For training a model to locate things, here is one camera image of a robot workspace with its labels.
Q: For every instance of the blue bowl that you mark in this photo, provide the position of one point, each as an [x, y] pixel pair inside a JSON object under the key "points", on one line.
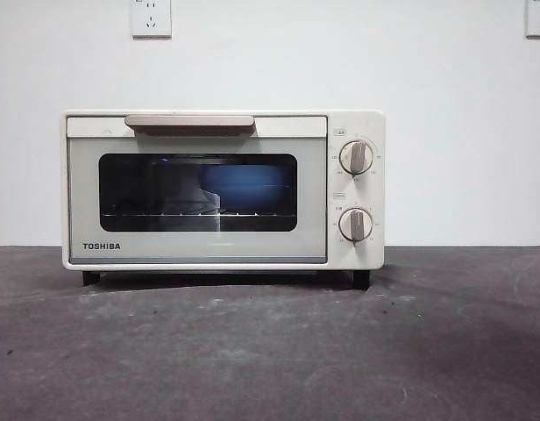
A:
{"points": [[243, 186]]}

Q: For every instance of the beige lower oven knob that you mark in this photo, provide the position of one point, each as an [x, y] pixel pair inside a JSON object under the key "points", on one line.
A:
{"points": [[357, 223]]}

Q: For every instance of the beige oven knob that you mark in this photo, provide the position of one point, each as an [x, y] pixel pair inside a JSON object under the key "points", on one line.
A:
{"points": [[357, 157], [357, 223]]}

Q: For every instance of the beige upper oven knob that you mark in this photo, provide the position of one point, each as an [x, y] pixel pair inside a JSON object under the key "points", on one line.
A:
{"points": [[357, 157]]}

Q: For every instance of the white Toshiba toaster oven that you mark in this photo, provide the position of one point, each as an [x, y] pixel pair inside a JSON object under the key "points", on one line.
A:
{"points": [[366, 127]]}

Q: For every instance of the white wall socket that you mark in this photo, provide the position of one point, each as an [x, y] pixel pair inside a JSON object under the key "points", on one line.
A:
{"points": [[151, 22], [539, 22]]}

